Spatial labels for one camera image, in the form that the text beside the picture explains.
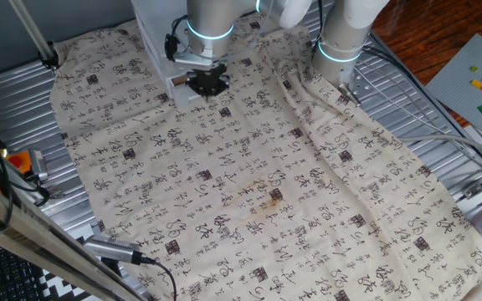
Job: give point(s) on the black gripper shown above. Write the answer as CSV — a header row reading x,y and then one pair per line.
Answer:
x,y
209,73

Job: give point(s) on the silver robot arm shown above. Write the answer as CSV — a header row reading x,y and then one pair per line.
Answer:
x,y
341,37

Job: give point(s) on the white drawer cabinet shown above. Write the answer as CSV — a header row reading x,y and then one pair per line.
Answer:
x,y
157,33

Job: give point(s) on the beige calligraphy print tablecloth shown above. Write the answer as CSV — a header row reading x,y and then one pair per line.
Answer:
x,y
245,188

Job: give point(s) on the silver metal connector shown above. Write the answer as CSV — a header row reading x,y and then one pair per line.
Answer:
x,y
350,95

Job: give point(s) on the black bar clamp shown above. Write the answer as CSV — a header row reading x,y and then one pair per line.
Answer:
x,y
50,56

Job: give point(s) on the grey metal clamp device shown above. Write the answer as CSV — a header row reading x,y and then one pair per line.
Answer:
x,y
38,163

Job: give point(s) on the slanted aluminium bar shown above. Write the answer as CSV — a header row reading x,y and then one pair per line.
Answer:
x,y
29,29

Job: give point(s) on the orange button box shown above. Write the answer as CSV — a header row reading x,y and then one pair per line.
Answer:
x,y
17,161

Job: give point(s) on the grey brick baseplate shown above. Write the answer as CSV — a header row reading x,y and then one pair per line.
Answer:
x,y
454,92

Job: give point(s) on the black white marker board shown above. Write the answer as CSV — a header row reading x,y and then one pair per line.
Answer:
x,y
65,288

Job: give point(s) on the small lime green brick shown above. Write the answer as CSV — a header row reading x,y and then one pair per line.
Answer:
x,y
474,68

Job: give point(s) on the yellow brick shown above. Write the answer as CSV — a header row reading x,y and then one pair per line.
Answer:
x,y
476,83

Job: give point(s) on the black keyboard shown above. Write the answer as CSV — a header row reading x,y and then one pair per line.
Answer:
x,y
2,271

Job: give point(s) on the silver camera mount bracket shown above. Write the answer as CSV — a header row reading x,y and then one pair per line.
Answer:
x,y
191,58

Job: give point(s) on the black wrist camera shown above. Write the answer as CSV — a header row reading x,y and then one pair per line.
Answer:
x,y
170,47

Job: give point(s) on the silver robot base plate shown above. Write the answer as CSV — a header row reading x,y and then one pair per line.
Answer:
x,y
364,83

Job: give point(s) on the aluminium frame beam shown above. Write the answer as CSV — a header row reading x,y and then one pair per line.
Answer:
x,y
36,238

